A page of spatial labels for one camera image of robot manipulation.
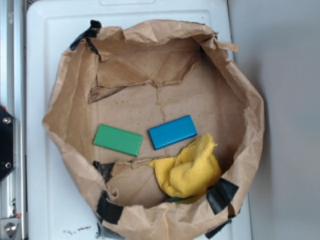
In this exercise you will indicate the green rectangular block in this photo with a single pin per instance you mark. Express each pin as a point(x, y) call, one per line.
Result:
point(119, 140)

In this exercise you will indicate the blue rectangular block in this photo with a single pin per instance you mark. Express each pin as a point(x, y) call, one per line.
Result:
point(172, 132)

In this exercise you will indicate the crumpled brown paper bag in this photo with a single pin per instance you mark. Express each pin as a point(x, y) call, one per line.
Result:
point(138, 78)

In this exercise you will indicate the yellow microfiber cloth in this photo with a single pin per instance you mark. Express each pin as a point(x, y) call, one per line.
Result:
point(191, 172)

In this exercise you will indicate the dark green object under cloth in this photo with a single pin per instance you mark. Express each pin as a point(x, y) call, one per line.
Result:
point(178, 200)

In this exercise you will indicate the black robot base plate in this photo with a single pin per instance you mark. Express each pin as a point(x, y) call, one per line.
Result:
point(6, 144)

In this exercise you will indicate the aluminium frame rail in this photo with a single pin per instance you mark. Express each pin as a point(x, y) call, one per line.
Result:
point(13, 190)

